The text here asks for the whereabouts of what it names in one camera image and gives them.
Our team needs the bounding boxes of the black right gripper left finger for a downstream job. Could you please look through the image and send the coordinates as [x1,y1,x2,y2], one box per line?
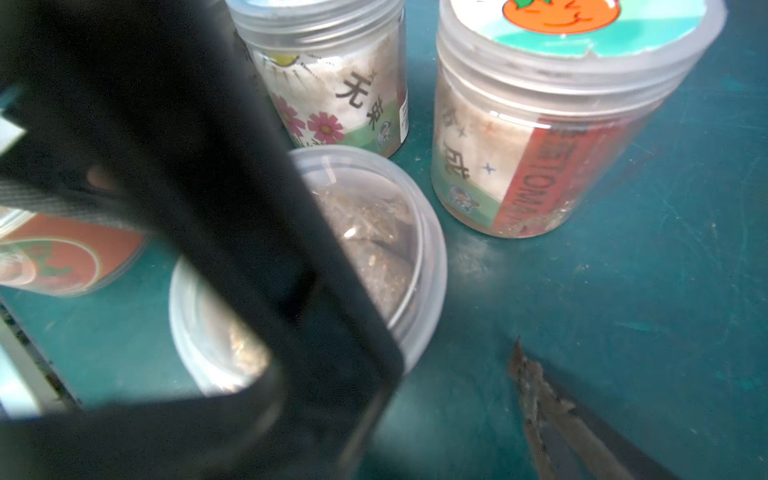
[1,1,404,479]

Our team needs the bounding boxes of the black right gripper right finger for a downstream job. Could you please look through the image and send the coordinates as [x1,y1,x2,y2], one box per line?
[508,339,676,479]

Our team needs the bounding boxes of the clear lid seed container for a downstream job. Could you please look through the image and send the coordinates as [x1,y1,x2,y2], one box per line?
[1,207,147,297]
[169,146,447,395]

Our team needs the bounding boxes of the pink flower label seed jar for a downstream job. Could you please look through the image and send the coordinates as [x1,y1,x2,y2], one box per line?
[227,0,409,157]

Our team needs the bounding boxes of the tomato label seed jar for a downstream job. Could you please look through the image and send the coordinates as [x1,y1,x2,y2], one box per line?
[431,0,727,239]

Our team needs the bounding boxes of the aluminium front rail base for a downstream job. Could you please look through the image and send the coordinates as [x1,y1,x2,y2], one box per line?
[1,305,80,421]

